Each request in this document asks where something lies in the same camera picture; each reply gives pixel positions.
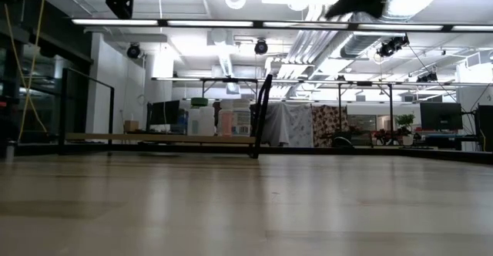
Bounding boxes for green-capped medicine bottle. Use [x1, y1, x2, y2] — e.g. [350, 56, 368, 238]
[189, 96, 210, 109]

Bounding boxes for small translucent white bottle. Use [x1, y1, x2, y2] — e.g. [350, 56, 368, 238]
[199, 106, 216, 136]

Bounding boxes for small orange bottle white cap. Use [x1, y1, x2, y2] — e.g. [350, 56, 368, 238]
[218, 109, 234, 136]

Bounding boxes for white bottle with barcode label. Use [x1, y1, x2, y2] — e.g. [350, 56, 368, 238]
[232, 98, 251, 136]

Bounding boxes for black spotlight cluster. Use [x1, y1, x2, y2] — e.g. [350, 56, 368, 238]
[376, 35, 411, 59]
[415, 70, 439, 83]

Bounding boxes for long black light bar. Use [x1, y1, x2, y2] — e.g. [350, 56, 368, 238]
[71, 16, 493, 33]

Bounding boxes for black computer monitor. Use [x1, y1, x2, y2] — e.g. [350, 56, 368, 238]
[474, 104, 493, 152]
[146, 99, 181, 126]
[419, 101, 464, 131]

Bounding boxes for floral patterned cloth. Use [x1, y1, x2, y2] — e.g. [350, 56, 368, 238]
[310, 104, 350, 148]

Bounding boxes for small potted green plant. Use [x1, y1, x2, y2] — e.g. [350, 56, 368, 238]
[395, 113, 417, 146]

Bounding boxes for red flowers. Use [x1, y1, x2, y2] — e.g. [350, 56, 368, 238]
[371, 129, 393, 146]

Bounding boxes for white draped cloth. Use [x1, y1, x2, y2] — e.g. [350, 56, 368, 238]
[262, 102, 315, 148]

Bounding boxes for black round ceiling camera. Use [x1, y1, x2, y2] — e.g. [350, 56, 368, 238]
[126, 42, 143, 59]
[253, 39, 270, 56]

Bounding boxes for silver ventilation duct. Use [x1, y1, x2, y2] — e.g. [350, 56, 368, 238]
[338, 32, 386, 59]

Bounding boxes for black metal table frame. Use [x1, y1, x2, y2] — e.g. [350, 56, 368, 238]
[199, 76, 260, 133]
[337, 80, 394, 145]

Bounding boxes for yellow cable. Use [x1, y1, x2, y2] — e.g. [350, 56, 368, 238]
[2, 0, 49, 143]

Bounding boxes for wooden shelf with black frame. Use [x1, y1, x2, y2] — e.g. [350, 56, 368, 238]
[59, 67, 273, 160]

